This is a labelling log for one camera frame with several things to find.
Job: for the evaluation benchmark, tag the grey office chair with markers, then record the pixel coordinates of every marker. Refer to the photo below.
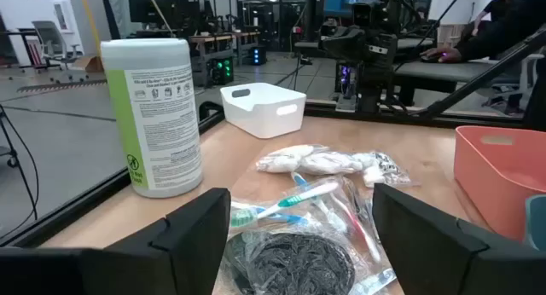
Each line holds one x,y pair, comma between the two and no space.
53,43

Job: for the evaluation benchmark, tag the black computer monitor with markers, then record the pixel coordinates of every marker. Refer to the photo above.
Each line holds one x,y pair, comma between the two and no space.
143,7

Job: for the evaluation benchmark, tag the computer tower green lights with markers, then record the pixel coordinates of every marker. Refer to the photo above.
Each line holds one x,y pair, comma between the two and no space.
222,71

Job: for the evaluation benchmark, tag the brown cardboard box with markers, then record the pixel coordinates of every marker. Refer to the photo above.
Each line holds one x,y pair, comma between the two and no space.
87,64

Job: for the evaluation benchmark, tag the black tripod stand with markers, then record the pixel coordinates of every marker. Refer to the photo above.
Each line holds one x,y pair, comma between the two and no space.
13,158

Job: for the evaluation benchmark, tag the bagged silver grooming tool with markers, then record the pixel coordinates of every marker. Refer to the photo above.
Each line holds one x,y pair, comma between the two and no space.
373,282

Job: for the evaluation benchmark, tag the person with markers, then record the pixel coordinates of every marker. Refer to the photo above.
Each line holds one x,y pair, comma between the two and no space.
503,35
499,9

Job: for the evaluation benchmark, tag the bagged white cotton balls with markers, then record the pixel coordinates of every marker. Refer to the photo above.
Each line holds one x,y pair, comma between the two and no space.
298,160
384,171

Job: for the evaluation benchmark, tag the computer tower blue lights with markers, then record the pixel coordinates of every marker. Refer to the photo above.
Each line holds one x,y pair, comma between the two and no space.
258,55

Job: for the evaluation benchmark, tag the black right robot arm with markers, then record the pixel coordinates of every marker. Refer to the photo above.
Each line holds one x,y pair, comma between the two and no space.
371,86

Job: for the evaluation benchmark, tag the white wipes canister green label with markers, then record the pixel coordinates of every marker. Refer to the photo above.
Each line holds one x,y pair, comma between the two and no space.
153,116

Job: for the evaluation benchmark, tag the bagged blue toothbrush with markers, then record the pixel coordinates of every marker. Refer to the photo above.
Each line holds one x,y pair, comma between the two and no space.
298,180

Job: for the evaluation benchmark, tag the orange plastic bin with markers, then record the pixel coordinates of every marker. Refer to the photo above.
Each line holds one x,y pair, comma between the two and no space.
495,180

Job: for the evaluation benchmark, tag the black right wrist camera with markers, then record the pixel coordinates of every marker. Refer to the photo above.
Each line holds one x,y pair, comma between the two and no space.
363,15

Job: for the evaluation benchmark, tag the computer tower purple lights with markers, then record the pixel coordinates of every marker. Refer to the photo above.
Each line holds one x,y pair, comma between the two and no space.
346,79

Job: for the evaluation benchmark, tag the grey desk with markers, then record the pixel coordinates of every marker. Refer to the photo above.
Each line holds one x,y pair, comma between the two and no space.
443,71

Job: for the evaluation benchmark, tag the white plastic bin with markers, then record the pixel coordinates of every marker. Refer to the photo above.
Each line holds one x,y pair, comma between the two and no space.
264,111

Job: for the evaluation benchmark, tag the black aluminium table frame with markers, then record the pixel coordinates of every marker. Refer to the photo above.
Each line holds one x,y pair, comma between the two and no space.
448,120

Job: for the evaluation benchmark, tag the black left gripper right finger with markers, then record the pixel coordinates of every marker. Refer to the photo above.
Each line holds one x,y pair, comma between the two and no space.
448,265

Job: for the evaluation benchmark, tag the teal plastic bin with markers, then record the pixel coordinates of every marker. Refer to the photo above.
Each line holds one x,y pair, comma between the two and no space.
536,222

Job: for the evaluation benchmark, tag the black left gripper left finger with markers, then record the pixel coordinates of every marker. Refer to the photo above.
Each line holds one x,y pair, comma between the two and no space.
128,269

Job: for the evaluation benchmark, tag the bagged red toothbrush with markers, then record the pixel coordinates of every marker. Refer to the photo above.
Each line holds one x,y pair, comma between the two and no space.
358,227

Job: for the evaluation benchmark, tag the wooden desk black legs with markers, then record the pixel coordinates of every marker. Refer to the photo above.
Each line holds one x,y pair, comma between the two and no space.
222,38

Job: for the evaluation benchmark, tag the bagged teal toothbrush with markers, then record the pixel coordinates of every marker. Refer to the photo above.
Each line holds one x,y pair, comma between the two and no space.
294,198

